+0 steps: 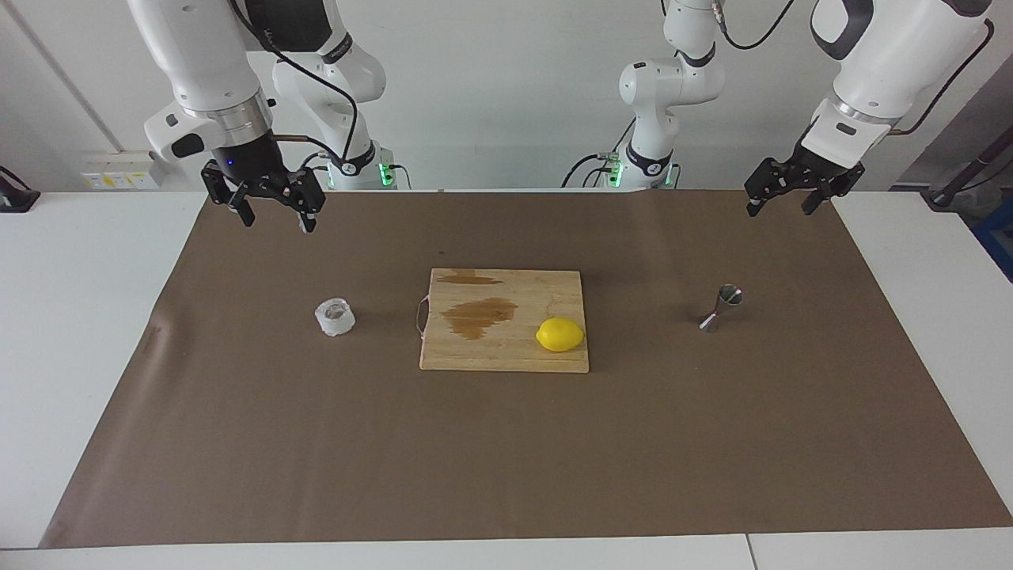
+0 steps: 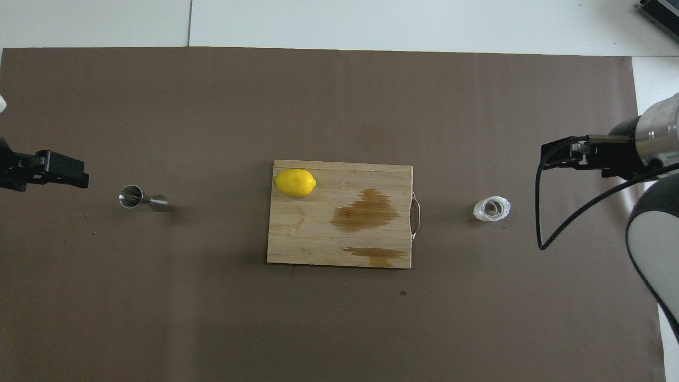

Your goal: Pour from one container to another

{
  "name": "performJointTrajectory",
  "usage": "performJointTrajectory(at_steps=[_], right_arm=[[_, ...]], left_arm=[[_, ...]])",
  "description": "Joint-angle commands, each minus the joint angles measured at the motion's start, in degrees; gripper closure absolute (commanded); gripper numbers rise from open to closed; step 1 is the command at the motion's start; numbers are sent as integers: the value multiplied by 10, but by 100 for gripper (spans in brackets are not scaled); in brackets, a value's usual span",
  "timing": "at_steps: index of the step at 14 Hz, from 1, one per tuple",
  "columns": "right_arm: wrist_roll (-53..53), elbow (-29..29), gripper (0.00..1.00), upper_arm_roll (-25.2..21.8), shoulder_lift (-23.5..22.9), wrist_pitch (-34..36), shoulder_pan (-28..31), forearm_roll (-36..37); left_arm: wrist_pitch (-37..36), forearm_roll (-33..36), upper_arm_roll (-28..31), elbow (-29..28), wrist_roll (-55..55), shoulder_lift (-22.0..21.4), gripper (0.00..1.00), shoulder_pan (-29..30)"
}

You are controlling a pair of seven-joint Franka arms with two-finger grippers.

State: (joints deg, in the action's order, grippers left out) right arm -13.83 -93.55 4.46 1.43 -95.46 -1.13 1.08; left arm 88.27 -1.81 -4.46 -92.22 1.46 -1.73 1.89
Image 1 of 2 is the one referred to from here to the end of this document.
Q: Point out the black clamp base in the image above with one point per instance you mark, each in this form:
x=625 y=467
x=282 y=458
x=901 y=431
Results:
x=16 y=198

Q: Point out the blue box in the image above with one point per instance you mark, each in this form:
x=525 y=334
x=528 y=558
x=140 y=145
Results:
x=999 y=237

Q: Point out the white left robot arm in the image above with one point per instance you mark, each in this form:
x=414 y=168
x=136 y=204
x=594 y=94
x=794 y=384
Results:
x=894 y=55

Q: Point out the wooden cutting board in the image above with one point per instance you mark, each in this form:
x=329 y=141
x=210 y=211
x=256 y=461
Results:
x=506 y=352

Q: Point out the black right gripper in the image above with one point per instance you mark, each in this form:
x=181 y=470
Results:
x=249 y=162

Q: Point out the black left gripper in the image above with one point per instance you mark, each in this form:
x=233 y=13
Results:
x=819 y=168

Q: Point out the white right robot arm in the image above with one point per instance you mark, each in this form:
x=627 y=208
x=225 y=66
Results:
x=206 y=63

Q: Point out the metal double jigger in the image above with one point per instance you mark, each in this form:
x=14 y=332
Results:
x=724 y=305

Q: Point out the white wall socket box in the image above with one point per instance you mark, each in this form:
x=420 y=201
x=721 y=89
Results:
x=119 y=170

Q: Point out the dark metal pole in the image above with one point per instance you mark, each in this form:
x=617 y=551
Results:
x=961 y=178

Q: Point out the brown paper table mat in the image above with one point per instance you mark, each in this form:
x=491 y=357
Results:
x=506 y=451

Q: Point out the yellow lemon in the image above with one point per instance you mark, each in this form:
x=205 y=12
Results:
x=560 y=335

